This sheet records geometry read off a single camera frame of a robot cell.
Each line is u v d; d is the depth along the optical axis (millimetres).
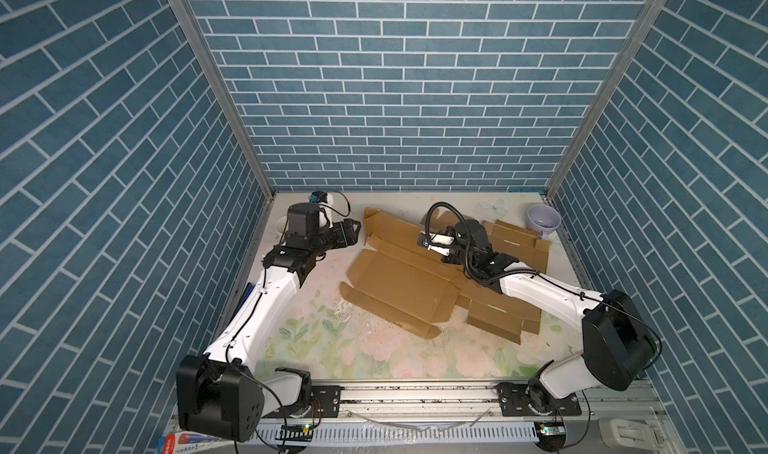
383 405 740
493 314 908
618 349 437
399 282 981
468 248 647
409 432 706
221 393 385
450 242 747
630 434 685
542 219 1089
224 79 887
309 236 605
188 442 675
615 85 886
